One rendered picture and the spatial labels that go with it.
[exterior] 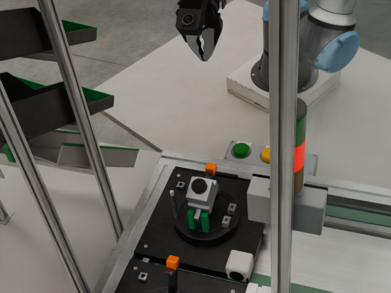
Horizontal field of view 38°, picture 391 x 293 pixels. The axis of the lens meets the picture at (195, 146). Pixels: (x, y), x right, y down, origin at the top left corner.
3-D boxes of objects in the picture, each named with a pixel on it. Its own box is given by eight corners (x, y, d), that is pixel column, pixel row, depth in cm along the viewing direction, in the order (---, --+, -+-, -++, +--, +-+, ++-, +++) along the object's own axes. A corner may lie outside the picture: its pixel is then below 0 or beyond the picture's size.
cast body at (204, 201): (198, 181, 118) (192, 168, 111) (219, 185, 116) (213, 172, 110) (187, 219, 114) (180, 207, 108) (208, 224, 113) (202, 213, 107)
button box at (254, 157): (232, 156, 142) (230, 138, 138) (317, 171, 136) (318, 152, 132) (224, 177, 138) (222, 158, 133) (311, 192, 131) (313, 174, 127)
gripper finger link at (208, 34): (225, 49, 120) (222, 10, 113) (217, 65, 116) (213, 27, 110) (211, 47, 121) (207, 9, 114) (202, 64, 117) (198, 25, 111)
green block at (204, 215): (204, 227, 116) (202, 211, 113) (210, 228, 116) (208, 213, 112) (202, 231, 115) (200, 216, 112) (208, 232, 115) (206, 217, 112)
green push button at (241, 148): (235, 146, 137) (234, 140, 136) (251, 149, 136) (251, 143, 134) (230, 158, 134) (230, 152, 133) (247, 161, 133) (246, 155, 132)
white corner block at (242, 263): (232, 260, 115) (231, 248, 112) (254, 264, 113) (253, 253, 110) (225, 279, 112) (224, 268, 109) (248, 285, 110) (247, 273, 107)
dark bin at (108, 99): (63, 91, 121) (64, 57, 118) (113, 106, 115) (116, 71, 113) (-47, 126, 97) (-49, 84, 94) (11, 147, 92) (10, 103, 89)
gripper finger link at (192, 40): (211, 47, 121) (207, 9, 114) (202, 64, 117) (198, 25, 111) (197, 46, 122) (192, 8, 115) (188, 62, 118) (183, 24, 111)
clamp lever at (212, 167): (210, 186, 123) (207, 161, 117) (219, 188, 122) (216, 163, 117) (205, 198, 120) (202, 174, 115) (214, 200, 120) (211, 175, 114)
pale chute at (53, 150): (88, 151, 136) (93, 133, 135) (134, 167, 131) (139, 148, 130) (4, 146, 110) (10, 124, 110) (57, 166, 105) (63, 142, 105)
